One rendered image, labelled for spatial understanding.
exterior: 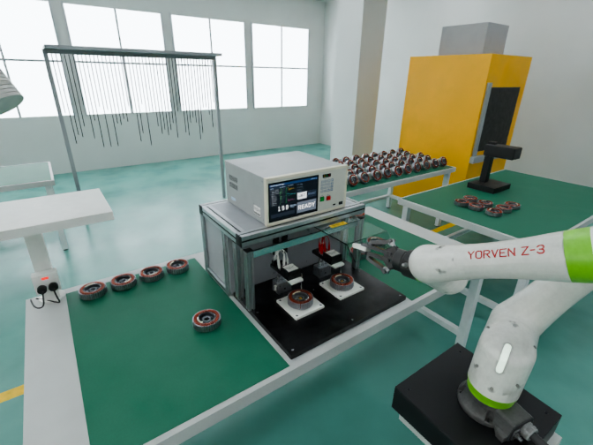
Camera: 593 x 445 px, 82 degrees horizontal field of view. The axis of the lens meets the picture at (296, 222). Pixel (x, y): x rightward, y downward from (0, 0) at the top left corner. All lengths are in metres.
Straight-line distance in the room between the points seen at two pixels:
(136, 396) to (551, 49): 6.32
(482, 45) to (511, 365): 4.42
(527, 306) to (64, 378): 1.45
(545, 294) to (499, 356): 0.21
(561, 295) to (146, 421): 1.20
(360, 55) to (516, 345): 4.63
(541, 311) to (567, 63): 5.47
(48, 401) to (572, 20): 6.55
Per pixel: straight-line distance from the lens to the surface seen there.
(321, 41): 9.55
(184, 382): 1.31
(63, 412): 1.37
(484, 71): 4.77
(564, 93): 6.39
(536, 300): 1.14
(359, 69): 5.28
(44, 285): 1.82
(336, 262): 1.64
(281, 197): 1.41
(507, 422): 1.16
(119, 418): 1.28
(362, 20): 5.32
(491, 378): 1.09
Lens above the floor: 1.69
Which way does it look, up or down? 23 degrees down
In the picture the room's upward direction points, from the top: 1 degrees clockwise
